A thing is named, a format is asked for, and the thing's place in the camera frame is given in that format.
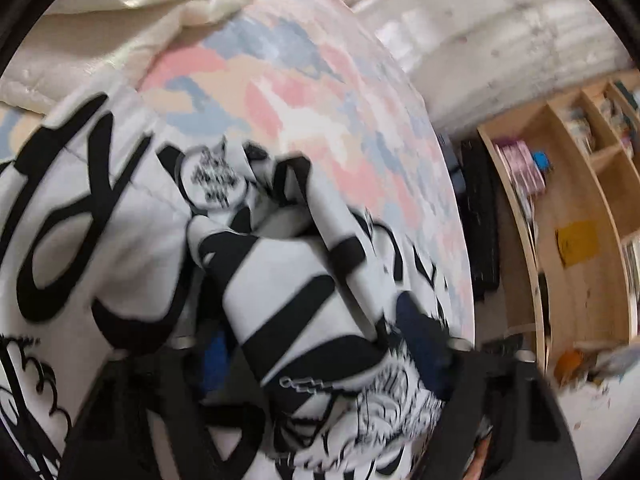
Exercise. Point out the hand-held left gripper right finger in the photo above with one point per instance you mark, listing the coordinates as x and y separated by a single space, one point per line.
425 355

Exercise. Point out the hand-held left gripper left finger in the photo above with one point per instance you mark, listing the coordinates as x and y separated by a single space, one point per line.
215 362

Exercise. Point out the black and white printed garment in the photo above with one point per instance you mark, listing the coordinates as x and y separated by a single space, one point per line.
125 220

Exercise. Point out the orange object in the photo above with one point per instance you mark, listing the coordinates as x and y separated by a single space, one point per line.
570 364

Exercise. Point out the black flat object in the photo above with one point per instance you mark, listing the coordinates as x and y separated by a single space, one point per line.
480 215

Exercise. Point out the light wooden bookshelf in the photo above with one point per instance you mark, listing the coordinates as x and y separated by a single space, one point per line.
575 300

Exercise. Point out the yellow paper sheet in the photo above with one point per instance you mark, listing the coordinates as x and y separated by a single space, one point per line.
577 242

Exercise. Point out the pink books on shelf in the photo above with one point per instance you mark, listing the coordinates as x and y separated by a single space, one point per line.
520 170

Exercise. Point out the small blue object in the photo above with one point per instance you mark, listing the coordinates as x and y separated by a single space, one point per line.
541 161

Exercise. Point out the row of books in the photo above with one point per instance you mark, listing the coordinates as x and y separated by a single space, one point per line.
580 130

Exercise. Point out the pastel patterned bed sheet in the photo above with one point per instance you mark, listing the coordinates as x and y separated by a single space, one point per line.
300 85

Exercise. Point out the cream quilted blanket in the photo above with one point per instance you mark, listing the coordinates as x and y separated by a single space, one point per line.
100 50

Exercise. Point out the white sheer curtain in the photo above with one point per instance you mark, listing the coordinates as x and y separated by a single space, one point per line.
475 20

